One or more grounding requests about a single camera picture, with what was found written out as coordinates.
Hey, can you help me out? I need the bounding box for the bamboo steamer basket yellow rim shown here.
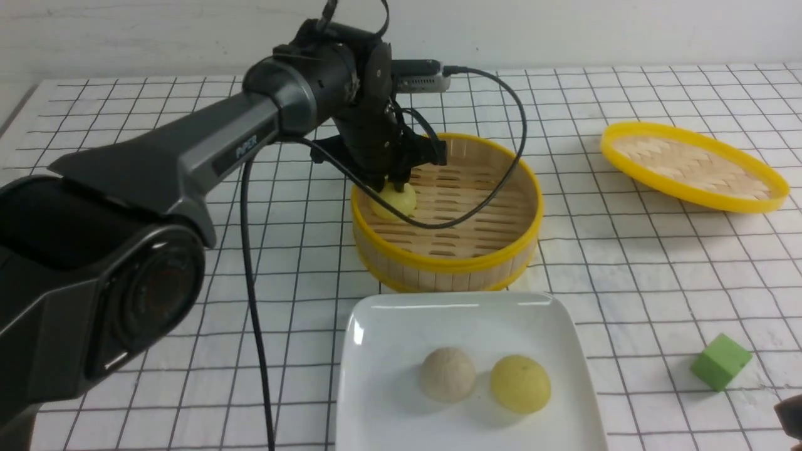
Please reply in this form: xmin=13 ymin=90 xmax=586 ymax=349
xmin=350 ymin=132 xmax=544 ymax=293

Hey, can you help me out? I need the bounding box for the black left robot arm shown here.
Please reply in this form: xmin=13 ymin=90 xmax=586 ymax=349
xmin=1 ymin=19 xmax=447 ymax=450

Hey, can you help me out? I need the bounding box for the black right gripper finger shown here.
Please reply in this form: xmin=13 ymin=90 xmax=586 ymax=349
xmin=774 ymin=395 xmax=802 ymax=439

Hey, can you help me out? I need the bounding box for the white square plate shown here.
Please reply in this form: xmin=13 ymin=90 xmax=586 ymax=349
xmin=335 ymin=291 xmax=609 ymax=450

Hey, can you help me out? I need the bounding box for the black cable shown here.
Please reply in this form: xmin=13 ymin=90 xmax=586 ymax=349
xmin=240 ymin=0 xmax=528 ymax=451

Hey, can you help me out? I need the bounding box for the yellow steamed bun on plate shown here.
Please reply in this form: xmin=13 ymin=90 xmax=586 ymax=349
xmin=490 ymin=355 xmax=552 ymax=416

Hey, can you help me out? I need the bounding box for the green foam cube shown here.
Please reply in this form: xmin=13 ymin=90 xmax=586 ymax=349
xmin=690 ymin=334 xmax=753 ymax=392

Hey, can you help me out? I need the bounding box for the white steamed bun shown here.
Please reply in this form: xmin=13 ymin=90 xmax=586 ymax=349
xmin=419 ymin=346 xmax=477 ymax=403

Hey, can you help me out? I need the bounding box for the pale yellow steamed bun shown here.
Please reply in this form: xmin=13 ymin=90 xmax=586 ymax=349
xmin=368 ymin=183 xmax=417 ymax=222

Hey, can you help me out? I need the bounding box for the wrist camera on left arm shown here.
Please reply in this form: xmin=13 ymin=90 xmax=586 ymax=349
xmin=391 ymin=60 xmax=450 ymax=94

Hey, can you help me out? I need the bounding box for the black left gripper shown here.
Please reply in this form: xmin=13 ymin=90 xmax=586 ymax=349
xmin=310 ymin=99 xmax=449 ymax=192

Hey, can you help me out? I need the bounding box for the white grid tablecloth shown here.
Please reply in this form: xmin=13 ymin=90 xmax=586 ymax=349
xmin=31 ymin=63 xmax=801 ymax=450

